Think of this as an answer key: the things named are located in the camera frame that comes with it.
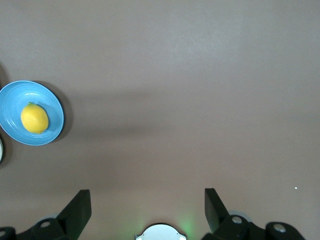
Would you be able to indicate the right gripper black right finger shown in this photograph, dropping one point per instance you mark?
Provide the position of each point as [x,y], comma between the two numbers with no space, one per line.
[220,220]

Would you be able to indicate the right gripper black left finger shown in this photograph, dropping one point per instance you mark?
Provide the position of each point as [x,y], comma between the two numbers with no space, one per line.
[72,217]

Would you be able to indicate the yellow lemon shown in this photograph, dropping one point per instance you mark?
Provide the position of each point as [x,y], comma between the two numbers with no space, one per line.
[34,118]

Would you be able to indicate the beige plate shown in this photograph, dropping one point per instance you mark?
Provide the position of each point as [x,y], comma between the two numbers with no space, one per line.
[1,150]

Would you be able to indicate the blue plate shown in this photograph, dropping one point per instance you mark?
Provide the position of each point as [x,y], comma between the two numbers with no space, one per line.
[53,110]

